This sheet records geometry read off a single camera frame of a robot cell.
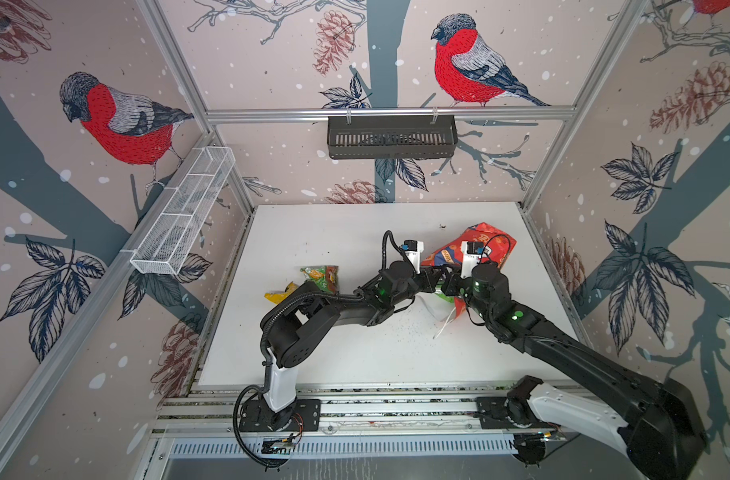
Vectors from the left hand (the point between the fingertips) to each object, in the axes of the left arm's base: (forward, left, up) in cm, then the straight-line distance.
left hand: (448, 270), depth 80 cm
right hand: (0, +2, +1) cm, 3 cm away
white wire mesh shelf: (+1, +71, +12) cm, 73 cm away
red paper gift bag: (+7, -15, +2) cm, 16 cm away
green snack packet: (+7, +36, -14) cm, 39 cm away
